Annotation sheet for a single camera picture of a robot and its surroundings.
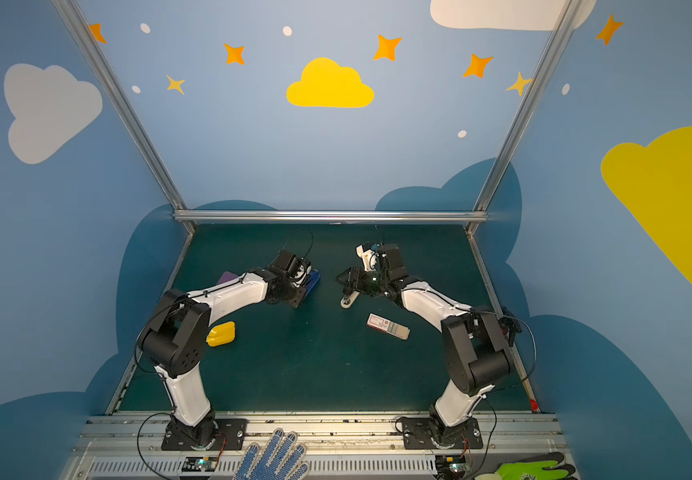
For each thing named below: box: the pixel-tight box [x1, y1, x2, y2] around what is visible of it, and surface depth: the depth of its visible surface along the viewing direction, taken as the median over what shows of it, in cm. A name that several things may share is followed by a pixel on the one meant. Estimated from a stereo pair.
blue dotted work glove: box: [233, 428, 309, 480], surface depth 72 cm
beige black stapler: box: [340, 290, 360, 309], surface depth 100 cm
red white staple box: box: [366, 313, 411, 340], surface depth 95 cm
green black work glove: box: [475, 452, 579, 480], surface depth 70 cm
